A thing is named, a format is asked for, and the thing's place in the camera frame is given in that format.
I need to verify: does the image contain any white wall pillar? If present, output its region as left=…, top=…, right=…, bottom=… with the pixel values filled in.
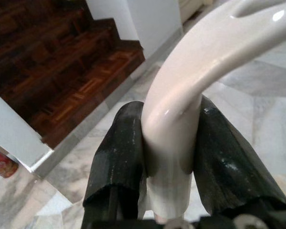
left=0, top=88, right=55, bottom=173

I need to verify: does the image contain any red printed tin can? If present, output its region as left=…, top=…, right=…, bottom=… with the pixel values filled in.
left=0, top=146, right=19, bottom=179

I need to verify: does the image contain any white curved plastic handle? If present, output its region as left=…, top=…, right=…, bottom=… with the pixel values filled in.
left=137, top=0, right=286, bottom=224

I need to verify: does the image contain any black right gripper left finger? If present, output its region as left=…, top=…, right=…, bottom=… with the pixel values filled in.
left=82, top=100, right=148, bottom=229

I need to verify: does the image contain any dark wooden parquet staircase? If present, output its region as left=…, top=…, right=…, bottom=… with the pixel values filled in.
left=0, top=0, right=146, bottom=150

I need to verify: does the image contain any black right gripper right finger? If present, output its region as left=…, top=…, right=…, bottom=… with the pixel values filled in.
left=193, top=94, right=286, bottom=221

